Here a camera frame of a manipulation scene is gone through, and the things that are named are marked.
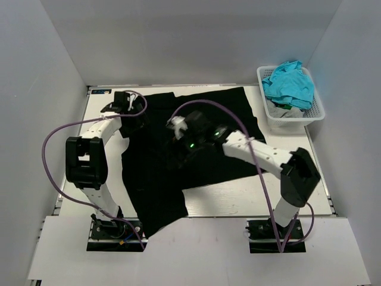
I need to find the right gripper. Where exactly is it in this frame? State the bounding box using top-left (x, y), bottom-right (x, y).
top-left (166, 129), bottom-right (205, 169)

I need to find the black t-shirt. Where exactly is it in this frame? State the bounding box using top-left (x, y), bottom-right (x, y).
top-left (121, 87), bottom-right (265, 237)

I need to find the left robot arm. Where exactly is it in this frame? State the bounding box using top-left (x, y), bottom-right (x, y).
top-left (65, 91), bottom-right (148, 238)

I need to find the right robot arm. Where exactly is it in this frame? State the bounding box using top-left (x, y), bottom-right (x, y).
top-left (167, 111), bottom-right (321, 238)

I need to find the blue label sticker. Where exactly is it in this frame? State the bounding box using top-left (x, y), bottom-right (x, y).
top-left (91, 89), bottom-right (112, 95)

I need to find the grey t-shirt in basket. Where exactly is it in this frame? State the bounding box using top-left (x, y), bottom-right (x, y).
top-left (266, 100), bottom-right (304, 118)

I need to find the green garment in basket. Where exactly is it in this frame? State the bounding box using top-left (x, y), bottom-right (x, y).
top-left (274, 103), bottom-right (292, 110)

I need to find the white plastic basket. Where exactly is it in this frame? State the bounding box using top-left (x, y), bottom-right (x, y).
top-left (257, 66), bottom-right (325, 126)

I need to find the turquoise t-shirt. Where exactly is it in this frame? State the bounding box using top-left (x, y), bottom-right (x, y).
top-left (261, 60), bottom-right (314, 110)

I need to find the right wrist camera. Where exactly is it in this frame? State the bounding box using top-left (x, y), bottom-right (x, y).
top-left (166, 116), bottom-right (188, 140)

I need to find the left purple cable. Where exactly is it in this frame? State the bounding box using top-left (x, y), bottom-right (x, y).
top-left (41, 90), bottom-right (148, 251)

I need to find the purple cable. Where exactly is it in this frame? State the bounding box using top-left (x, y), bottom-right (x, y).
top-left (41, 90), bottom-right (148, 251)
top-left (171, 100), bottom-right (316, 254)

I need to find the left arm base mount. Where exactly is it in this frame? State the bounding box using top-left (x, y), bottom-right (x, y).
top-left (86, 219), bottom-right (148, 253)

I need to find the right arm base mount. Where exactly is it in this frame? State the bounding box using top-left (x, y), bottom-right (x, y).
top-left (244, 219), bottom-right (306, 254)

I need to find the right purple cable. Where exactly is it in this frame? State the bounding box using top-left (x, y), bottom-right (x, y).
top-left (171, 100), bottom-right (316, 254)

